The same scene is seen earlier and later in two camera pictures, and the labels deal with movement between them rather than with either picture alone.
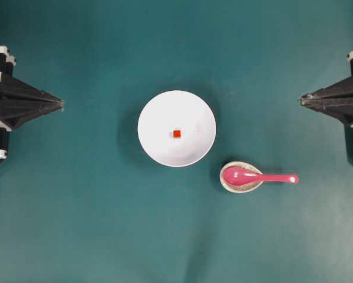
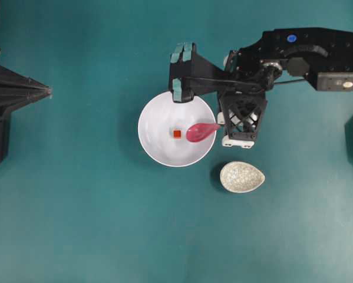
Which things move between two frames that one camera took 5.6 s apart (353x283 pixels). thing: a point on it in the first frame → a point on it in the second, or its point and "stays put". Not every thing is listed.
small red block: (177, 133) stays put
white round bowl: (177, 110) stays put
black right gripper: (345, 99) → (243, 105)
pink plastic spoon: (240, 177) → (198, 132)
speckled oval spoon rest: (246, 166) stays put
